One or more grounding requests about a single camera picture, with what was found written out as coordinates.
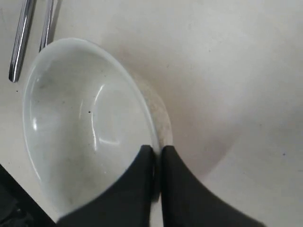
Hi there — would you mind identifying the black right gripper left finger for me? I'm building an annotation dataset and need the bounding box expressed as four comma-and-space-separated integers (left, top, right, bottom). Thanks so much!
56, 145, 154, 227

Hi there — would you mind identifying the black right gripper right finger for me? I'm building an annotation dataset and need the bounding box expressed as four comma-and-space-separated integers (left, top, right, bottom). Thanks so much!
161, 146, 264, 227

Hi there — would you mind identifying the speckled white bowl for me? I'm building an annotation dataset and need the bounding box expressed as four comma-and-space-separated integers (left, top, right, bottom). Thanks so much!
23, 38, 173, 217

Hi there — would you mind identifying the silver table knife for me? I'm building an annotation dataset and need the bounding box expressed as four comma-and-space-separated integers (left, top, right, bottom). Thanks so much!
9, 0, 36, 83

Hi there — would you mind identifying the silver metal fork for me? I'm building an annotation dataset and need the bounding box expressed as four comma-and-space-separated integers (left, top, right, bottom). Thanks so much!
39, 0, 54, 51

